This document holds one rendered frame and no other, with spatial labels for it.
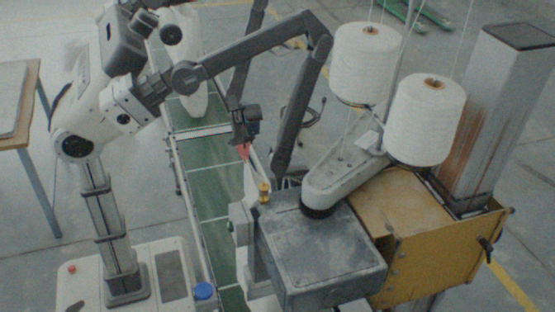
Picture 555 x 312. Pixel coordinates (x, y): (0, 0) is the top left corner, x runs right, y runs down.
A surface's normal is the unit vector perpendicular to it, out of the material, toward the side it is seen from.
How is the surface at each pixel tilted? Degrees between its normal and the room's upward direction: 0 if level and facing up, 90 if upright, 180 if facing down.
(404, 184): 0
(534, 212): 0
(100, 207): 90
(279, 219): 0
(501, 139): 90
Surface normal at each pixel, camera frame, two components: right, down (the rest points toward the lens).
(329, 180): 0.04, -0.77
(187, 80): 0.18, 0.40
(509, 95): 0.33, 0.61
